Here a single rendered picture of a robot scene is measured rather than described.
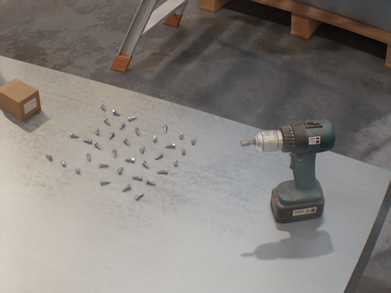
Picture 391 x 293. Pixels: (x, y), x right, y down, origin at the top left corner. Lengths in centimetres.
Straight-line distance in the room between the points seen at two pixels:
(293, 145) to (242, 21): 235
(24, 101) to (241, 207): 65
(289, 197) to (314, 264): 16
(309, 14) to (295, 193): 210
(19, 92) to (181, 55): 161
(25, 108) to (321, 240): 86
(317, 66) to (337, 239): 192
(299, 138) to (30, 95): 77
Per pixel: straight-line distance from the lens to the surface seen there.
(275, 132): 128
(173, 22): 351
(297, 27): 345
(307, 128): 128
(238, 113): 283
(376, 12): 334
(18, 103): 172
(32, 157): 161
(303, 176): 135
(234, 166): 154
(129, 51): 309
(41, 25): 371
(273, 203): 140
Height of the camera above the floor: 164
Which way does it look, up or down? 38 degrees down
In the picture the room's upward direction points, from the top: 1 degrees counter-clockwise
